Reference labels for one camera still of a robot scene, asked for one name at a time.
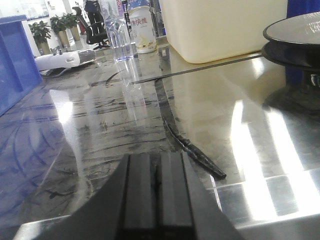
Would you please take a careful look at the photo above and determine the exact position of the person in dark jacket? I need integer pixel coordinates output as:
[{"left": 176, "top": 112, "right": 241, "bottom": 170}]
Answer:
[{"left": 83, "top": 0, "right": 104, "bottom": 25}]

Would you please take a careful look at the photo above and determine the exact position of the potted plant gold pot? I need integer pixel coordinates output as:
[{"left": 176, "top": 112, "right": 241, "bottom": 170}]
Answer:
[{"left": 28, "top": 20, "right": 51, "bottom": 55}]

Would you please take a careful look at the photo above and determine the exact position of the black tape strip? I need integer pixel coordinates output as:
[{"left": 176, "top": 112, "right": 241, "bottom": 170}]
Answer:
[{"left": 154, "top": 78, "right": 227, "bottom": 180}]

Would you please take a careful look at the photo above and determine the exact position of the white drink bottle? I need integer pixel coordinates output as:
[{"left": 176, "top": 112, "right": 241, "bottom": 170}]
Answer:
[{"left": 127, "top": 0, "right": 157, "bottom": 54}]

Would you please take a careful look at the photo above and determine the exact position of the black office chair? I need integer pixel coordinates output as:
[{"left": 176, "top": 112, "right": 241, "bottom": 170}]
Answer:
[{"left": 72, "top": 6, "right": 110, "bottom": 50}]

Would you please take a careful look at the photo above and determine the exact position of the blue crate on left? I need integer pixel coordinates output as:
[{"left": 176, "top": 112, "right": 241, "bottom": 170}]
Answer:
[{"left": 0, "top": 15, "right": 42, "bottom": 115}]

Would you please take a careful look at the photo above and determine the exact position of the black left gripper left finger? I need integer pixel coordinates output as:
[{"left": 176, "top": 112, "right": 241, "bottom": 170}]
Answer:
[{"left": 47, "top": 153, "right": 158, "bottom": 240}]

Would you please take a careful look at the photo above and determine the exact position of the cream plastic bin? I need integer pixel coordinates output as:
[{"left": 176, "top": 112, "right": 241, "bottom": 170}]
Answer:
[{"left": 159, "top": 0, "right": 288, "bottom": 64}]

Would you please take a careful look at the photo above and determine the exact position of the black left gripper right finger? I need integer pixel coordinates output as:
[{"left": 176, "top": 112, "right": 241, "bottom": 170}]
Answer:
[{"left": 156, "top": 152, "right": 245, "bottom": 240}]

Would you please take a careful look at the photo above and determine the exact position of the cream plate black rim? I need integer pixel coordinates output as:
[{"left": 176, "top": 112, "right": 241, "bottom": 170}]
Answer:
[{"left": 263, "top": 11, "right": 320, "bottom": 46}]

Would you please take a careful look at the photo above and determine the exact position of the clear water bottle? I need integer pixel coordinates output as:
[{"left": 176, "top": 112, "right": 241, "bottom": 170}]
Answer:
[{"left": 99, "top": 0, "right": 134, "bottom": 62}]

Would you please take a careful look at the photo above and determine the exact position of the large blue plastic crate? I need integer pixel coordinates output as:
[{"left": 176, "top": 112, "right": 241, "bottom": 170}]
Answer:
[{"left": 286, "top": 0, "right": 320, "bottom": 18}]

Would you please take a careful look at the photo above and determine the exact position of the white remote controller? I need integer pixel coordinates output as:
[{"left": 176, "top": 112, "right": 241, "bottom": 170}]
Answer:
[{"left": 34, "top": 49, "right": 96, "bottom": 71}]

